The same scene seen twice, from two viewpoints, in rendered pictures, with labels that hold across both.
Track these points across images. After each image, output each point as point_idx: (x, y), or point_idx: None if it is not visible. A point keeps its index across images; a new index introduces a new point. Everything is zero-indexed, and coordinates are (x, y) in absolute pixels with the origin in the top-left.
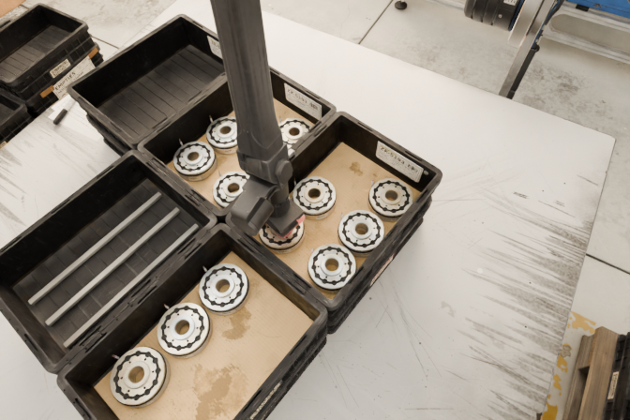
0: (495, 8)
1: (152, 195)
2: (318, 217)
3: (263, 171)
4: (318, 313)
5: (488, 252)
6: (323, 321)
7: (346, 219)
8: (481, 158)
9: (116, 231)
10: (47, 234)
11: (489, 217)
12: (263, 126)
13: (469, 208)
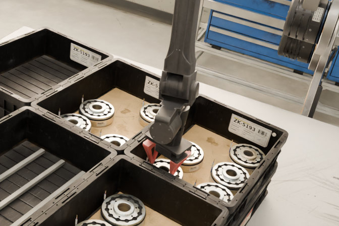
0: (306, 24)
1: (34, 152)
2: (191, 168)
3: (183, 85)
4: (218, 215)
5: (326, 216)
6: (227, 215)
7: (217, 167)
8: (301, 154)
9: (7, 173)
10: None
11: (319, 192)
12: (190, 47)
13: (301, 186)
